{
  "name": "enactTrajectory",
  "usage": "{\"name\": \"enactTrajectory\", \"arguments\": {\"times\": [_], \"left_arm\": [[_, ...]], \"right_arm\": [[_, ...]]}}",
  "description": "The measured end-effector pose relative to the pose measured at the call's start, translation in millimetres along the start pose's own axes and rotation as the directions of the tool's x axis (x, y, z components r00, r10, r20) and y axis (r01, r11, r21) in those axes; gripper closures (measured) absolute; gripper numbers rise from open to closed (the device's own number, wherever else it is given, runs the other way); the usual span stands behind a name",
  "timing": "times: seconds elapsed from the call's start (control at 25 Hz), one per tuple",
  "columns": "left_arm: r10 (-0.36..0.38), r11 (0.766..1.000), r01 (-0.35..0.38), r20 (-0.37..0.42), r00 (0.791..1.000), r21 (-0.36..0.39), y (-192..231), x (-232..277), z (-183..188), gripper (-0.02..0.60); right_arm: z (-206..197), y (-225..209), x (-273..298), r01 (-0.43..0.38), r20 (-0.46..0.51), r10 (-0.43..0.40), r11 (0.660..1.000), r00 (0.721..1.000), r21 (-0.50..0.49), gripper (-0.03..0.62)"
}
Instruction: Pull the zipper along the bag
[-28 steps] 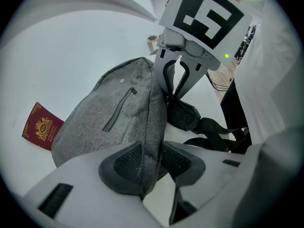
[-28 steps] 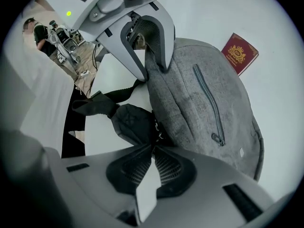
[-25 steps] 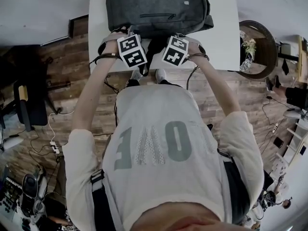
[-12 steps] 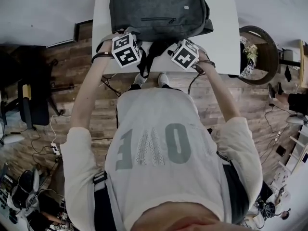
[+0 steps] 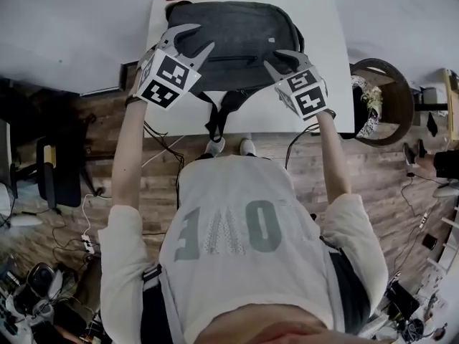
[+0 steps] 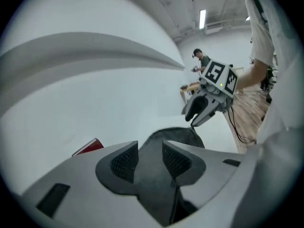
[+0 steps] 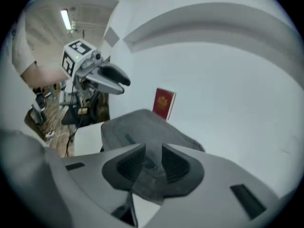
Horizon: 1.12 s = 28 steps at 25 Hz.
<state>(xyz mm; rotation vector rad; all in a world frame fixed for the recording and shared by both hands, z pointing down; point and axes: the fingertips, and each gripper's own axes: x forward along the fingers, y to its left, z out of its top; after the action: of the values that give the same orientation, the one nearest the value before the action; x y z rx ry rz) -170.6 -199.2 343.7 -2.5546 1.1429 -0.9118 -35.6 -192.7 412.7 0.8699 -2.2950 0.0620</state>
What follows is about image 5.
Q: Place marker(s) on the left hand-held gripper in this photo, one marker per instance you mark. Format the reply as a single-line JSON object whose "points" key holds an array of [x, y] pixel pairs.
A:
{"points": [[168, 77]]}

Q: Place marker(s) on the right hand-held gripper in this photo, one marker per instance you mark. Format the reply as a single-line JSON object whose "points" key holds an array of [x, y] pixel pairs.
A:
{"points": [[305, 91]]}

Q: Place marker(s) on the grey fabric backpack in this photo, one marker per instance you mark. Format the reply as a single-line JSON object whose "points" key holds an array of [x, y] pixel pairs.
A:
{"points": [[236, 31]]}

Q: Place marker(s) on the person's right forearm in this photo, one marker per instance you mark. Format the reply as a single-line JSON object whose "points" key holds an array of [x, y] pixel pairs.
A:
{"points": [[333, 156]]}

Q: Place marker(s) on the person's left forearm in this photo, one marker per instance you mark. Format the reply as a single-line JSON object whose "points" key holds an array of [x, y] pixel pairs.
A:
{"points": [[127, 156]]}

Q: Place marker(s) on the black wristband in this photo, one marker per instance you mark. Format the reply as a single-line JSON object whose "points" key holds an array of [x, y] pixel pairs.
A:
{"points": [[329, 113], [132, 101]]}

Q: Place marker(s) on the pale dried plant bunch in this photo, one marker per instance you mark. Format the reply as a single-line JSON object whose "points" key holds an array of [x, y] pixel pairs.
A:
{"points": [[372, 97]]}

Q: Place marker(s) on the person's right white shoe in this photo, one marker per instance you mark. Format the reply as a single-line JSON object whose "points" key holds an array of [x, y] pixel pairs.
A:
{"points": [[246, 146]]}

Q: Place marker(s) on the person's white shoe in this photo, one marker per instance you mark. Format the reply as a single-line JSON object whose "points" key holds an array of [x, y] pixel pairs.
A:
{"points": [[246, 146], [216, 147]]}

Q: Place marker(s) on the black white patterned cloth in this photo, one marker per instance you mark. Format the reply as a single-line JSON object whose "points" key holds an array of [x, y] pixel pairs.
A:
{"points": [[371, 125]]}

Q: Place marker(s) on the person's left white shoe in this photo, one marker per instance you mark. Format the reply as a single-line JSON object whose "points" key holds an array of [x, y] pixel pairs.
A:
{"points": [[216, 147]]}

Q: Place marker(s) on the round wooden chair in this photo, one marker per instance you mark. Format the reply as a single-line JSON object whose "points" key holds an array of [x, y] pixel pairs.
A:
{"points": [[403, 99]]}

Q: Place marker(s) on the long wooden board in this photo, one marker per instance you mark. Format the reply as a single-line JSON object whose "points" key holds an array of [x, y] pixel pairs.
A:
{"points": [[452, 102]]}

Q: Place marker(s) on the black office chair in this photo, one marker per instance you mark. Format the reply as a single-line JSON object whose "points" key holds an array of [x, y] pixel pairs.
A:
{"points": [[61, 181]]}

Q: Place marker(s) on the person's white printed t-shirt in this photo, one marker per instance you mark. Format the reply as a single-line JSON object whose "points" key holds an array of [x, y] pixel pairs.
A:
{"points": [[251, 274]]}

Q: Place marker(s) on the white power strip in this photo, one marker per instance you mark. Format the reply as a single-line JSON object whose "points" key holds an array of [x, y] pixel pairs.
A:
{"points": [[88, 244]]}

